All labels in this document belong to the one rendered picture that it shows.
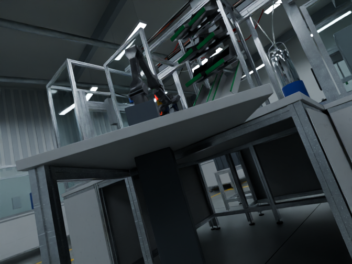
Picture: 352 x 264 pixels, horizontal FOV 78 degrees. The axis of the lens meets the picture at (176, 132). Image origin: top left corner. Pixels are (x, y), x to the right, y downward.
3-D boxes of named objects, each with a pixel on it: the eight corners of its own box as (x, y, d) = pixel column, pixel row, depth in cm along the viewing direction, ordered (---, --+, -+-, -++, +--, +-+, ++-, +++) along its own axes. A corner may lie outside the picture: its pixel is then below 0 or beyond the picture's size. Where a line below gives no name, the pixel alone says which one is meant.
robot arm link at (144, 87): (144, 92, 102) (140, 80, 104) (128, 99, 105) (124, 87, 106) (150, 96, 109) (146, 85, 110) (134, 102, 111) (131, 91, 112)
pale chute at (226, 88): (236, 96, 107) (230, 90, 105) (217, 107, 116) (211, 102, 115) (244, 65, 124) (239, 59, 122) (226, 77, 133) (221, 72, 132)
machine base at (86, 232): (119, 301, 151) (93, 180, 168) (78, 293, 189) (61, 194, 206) (217, 228, 258) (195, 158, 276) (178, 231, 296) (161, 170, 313)
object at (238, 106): (16, 171, 57) (14, 161, 57) (123, 172, 145) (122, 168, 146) (274, 92, 56) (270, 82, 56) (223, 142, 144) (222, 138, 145)
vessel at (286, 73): (299, 79, 163) (280, 36, 170) (280, 87, 171) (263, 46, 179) (303, 81, 174) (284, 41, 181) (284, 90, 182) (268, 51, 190)
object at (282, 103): (302, 98, 75) (299, 90, 76) (92, 184, 166) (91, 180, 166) (332, 113, 184) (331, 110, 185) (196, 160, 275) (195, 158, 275)
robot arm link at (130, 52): (134, 41, 118) (140, 49, 124) (123, 47, 120) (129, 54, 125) (143, 88, 104) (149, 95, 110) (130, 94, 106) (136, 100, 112)
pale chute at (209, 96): (211, 109, 116) (206, 103, 114) (195, 118, 125) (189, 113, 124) (222, 78, 133) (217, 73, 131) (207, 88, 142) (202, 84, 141)
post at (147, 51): (174, 141, 164) (141, 29, 184) (171, 142, 166) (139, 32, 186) (176, 141, 167) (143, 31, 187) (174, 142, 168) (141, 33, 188)
